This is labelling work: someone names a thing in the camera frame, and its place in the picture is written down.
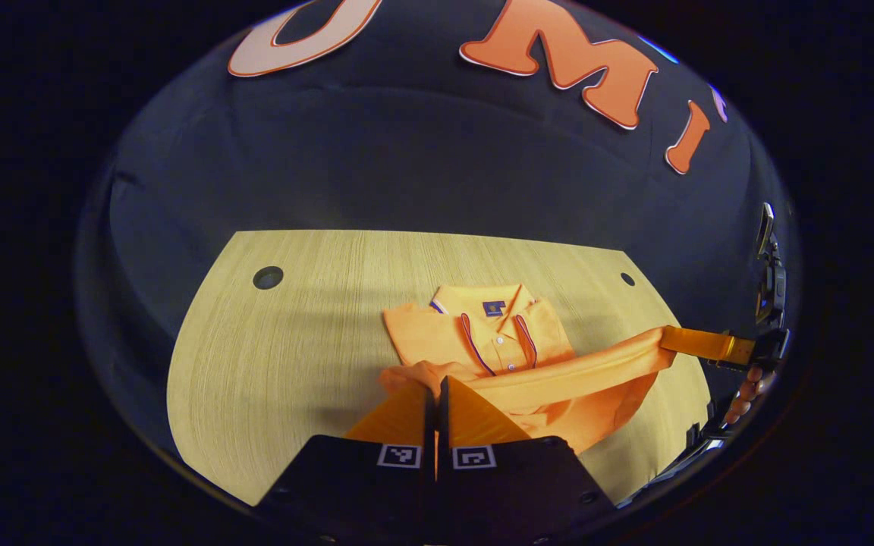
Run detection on black backdrop cloth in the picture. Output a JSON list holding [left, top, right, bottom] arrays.
[[77, 0, 802, 463]]

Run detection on orange T-shirt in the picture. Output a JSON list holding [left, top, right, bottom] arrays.
[[380, 283, 678, 456]]

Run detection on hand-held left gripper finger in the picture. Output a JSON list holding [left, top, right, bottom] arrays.
[[437, 375, 618, 543], [255, 383, 436, 543]]

